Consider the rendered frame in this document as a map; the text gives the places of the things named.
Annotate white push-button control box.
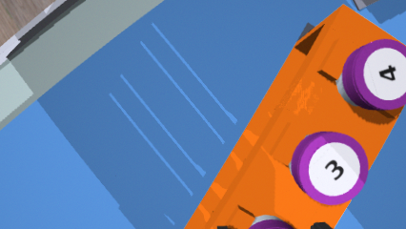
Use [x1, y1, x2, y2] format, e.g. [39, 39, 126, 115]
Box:
[353, 0, 379, 10]

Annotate purple screw cap with white disc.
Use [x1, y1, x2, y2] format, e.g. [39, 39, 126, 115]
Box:
[248, 219, 294, 229]
[291, 131, 369, 205]

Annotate orange tube rack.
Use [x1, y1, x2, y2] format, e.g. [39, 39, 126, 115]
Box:
[184, 4, 405, 229]

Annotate purple screw cap with number 4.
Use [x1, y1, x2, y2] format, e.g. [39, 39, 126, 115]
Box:
[342, 39, 406, 111]

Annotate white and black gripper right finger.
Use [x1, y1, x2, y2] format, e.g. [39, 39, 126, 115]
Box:
[310, 222, 333, 229]

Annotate blue flat mat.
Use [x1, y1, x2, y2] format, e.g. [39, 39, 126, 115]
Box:
[0, 0, 406, 229]

